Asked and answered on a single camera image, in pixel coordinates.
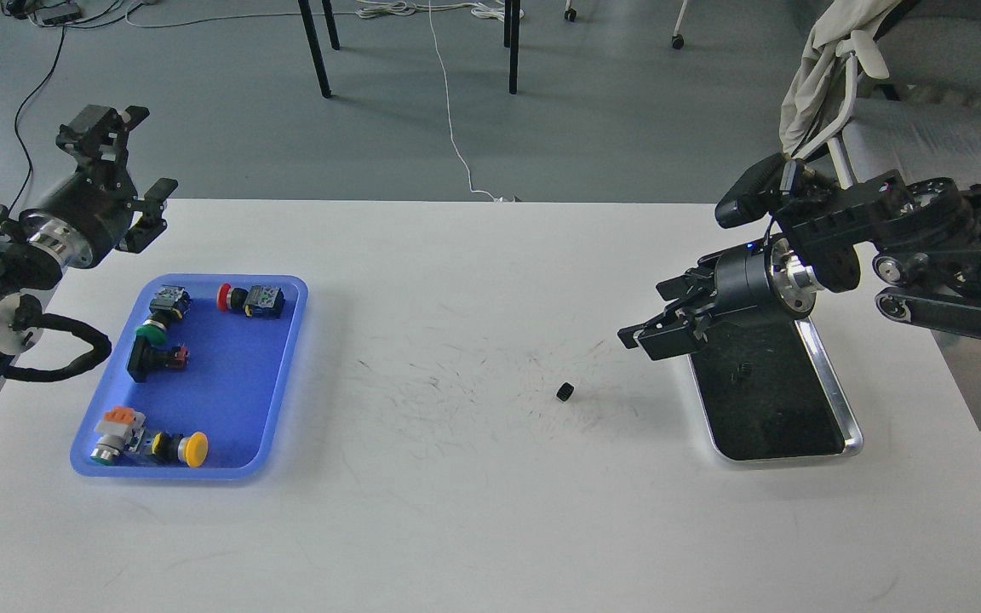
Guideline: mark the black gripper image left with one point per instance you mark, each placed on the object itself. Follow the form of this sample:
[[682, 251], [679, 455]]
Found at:
[[87, 215]]

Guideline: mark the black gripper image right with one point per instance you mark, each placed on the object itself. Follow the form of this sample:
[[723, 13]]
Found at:
[[747, 285]]

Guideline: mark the silver metal tray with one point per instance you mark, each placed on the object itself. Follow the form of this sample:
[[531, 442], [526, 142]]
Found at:
[[793, 408]]

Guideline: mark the blue plastic tray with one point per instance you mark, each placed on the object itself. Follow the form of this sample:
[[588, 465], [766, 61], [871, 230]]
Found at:
[[232, 388]]

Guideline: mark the black table leg left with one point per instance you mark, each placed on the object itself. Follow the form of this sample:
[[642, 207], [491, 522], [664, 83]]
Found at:
[[313, 40]]

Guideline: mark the black table leg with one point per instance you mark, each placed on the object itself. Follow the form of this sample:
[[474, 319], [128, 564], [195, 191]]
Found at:
[[512, 15], [313, 40]]

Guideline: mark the beige cloth on chair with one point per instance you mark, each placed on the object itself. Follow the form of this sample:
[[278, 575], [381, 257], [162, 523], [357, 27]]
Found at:
[[807, 91]]

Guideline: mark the black table leg right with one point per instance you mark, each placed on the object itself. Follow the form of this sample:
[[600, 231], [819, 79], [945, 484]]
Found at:
[[512, 15]]

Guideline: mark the grey office chair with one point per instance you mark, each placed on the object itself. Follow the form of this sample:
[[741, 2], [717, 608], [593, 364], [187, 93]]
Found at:
[[907, 98]]

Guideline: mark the green push button switch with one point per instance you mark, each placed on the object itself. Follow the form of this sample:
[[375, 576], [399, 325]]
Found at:
[[168, 306]]

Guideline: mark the black red switch block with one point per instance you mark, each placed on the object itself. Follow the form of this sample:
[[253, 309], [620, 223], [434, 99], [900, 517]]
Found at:
[[145, 358]]

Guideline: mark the red push button switch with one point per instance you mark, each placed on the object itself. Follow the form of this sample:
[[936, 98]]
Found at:
[[259, 301]]

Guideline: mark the orange grey selector switch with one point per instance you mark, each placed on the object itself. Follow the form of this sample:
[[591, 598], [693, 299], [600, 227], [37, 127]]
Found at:
[[120, 431]]

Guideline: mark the yellow push button switch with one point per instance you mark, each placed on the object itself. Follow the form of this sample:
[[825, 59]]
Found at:
[[165, 448]]

